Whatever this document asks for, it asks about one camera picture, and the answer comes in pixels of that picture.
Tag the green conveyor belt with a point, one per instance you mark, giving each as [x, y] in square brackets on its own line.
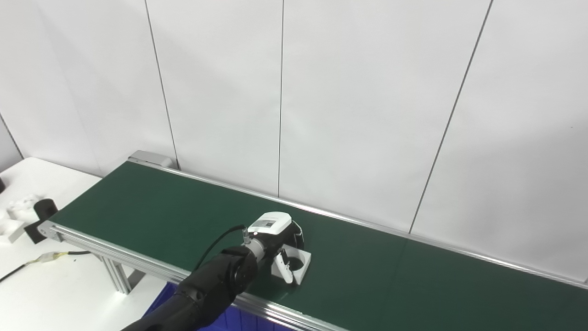
[138, 264]
[390, 271]

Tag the white square part with hole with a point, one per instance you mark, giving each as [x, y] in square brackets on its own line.
[304, 264]

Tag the grey conveyor end housing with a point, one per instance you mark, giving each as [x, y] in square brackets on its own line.
[151, 158]

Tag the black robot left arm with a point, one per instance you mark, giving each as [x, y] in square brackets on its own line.
[216, 280]

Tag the black cylinder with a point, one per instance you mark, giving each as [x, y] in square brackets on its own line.
[45, 209]

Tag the aluminium conveyor leg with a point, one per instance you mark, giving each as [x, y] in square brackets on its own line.
[118, 276]

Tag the white plastic part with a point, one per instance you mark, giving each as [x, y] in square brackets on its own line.
[23, 207]
[10, 230]

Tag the blue plastic bin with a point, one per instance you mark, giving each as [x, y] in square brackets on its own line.
[158, 310]

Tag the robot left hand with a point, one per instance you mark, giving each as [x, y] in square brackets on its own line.
[273, 223]

